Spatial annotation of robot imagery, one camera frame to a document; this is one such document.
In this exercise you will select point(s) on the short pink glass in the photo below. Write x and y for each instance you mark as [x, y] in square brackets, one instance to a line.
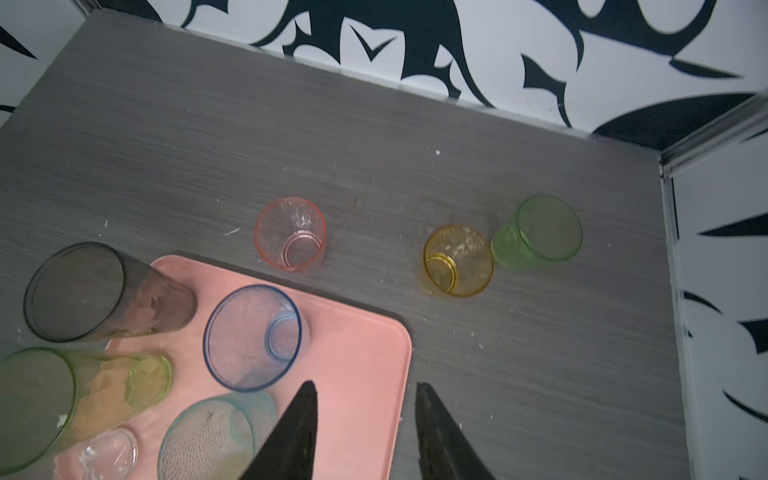
[290, 234]

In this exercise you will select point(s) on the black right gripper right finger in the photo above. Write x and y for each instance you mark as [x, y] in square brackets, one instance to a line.
[444, 451]

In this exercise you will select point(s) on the teal glass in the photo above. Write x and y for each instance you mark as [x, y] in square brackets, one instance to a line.
[217, 438]

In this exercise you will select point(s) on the tall blue glass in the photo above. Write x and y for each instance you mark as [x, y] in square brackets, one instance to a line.
[254, 337]

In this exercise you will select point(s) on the short green glass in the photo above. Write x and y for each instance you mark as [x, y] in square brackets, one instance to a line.
[544, 231]

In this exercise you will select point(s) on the tall clear glass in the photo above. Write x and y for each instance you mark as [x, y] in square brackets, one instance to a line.
[111, 455]

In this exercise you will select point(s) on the tall green glass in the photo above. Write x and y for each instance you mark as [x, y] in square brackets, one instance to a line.
[54, 399]

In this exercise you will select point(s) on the tall dark grey glass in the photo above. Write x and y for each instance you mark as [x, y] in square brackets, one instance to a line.
[91, 291]

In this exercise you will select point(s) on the pink tray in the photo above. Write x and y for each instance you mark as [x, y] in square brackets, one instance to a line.
[357, 359]

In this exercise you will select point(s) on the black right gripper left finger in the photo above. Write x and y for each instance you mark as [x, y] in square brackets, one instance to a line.
[289, 451]

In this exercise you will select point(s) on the short yellow glass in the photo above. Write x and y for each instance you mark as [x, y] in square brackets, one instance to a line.
[456, 261]

